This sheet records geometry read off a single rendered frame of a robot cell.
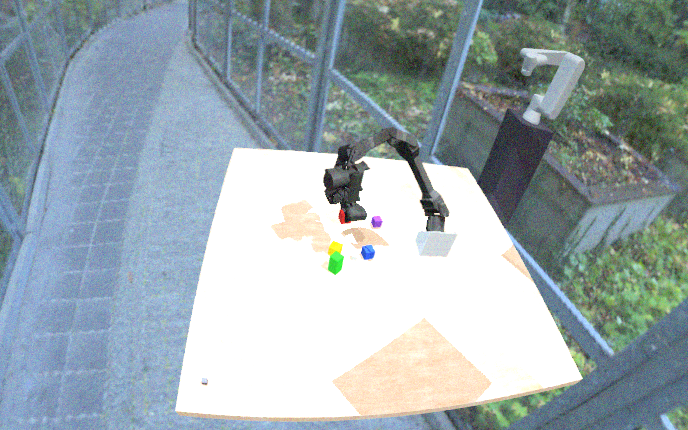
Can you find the yellow block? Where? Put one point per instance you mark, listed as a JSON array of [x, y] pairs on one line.
[[335, 247]]

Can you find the green block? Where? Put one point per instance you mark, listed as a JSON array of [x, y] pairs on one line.
[[334, 270], [336, 260]]

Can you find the blue block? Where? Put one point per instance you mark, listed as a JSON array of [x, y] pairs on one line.
[[368, 252]]

